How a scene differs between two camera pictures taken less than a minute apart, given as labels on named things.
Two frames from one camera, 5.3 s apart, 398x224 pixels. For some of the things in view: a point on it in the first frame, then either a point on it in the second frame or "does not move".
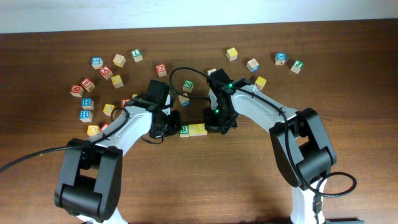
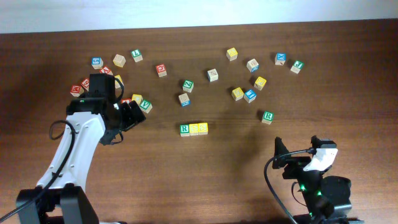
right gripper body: [219, 118] to [295, 164]
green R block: [184, 131] does not move
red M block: [75, 90] does not move
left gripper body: [171, 124] to [127, 118]
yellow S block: [193, 130] does not move
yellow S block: [201, 130] does not move
